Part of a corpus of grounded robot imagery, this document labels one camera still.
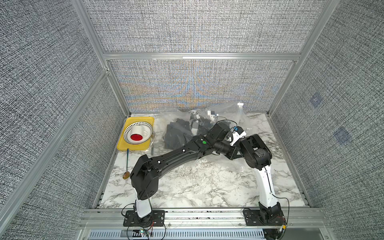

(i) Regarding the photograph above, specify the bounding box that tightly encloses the clear plastic vacuum bag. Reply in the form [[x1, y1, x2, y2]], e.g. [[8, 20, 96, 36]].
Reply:
[[163, 103, 270, 170]]

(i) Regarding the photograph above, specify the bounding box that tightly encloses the black white checkered shirt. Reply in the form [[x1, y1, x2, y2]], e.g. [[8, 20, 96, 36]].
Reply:
[[190, 109, 217, 136]]

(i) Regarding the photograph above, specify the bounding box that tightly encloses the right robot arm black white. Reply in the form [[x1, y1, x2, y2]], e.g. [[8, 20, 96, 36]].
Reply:
[[240, 134, 284, 224]]

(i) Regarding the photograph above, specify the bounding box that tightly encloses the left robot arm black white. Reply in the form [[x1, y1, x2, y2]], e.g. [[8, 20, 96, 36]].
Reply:
[[130, 135, 242, 219]]

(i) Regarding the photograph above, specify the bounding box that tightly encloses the white patterned bowl red inside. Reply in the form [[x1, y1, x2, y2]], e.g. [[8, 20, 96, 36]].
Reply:
[[123, 122, 153, 145]]

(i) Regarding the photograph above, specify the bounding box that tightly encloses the yellow plastic tray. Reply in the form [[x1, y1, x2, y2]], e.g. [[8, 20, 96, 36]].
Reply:
[[117, 117, 155, 151]]

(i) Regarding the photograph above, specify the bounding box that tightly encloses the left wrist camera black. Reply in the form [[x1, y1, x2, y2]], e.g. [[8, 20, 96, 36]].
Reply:
[[229, 127, 247, 147]]

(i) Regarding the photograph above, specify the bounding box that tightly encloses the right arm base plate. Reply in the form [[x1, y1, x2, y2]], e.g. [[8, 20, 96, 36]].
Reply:
[[243, 208, 286, 227]]

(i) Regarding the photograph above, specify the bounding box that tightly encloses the white slotted cable duct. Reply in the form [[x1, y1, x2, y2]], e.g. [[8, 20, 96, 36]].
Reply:
[[88, 229, 266, 240]]

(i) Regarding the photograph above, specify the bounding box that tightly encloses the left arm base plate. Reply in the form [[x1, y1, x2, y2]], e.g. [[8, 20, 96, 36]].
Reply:
[[123, 210, 166, 228]]

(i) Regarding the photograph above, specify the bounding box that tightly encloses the front aluminium rail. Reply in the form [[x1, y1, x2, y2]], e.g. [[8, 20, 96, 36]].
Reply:
[[78, 207, 331, 230]]

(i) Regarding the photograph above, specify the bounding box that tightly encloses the aluminium frame of enclosure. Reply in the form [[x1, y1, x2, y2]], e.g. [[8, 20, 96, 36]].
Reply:
[[0, 0, 384, 211]]

